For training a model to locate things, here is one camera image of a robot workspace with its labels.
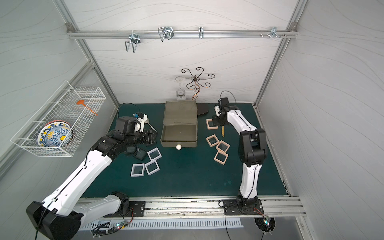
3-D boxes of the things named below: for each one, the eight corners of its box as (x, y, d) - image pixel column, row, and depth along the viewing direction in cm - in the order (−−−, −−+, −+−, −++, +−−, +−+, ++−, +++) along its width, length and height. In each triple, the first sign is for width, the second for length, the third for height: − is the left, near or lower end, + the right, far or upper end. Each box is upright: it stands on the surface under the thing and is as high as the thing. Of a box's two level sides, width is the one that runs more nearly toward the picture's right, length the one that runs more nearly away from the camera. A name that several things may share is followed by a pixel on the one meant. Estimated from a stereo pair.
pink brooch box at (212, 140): (210, 147, 98) (211, 145, 96) (205, 139, 102) (205, 137, 100) (219, 143, 100) (219, 141, 98) (214, 135, 104) (214, 134, 102)
